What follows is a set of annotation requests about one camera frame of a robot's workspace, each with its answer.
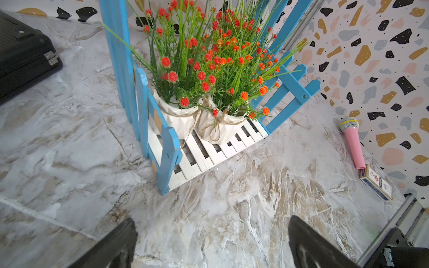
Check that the blue white slatted rack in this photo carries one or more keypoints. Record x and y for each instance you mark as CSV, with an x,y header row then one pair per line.
x,y
176,161

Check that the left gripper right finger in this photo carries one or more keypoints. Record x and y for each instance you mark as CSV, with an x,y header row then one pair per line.
x,y
310,250

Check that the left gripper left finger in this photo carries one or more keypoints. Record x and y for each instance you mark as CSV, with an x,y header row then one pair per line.
x,y
116,250

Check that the aluminium rail frame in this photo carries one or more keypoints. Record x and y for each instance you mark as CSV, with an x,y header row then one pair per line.
x,y
412,219

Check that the black square box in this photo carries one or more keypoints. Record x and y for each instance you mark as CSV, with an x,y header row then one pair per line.
x,y
27,57

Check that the red flower pot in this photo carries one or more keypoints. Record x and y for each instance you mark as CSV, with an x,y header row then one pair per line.
x,y
227,105
236,37
177,40

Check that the pink cylindrical object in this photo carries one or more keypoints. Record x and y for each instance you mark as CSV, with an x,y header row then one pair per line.
x,y
350,128

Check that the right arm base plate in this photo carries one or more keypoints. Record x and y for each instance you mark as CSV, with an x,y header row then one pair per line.
x,y
395,251

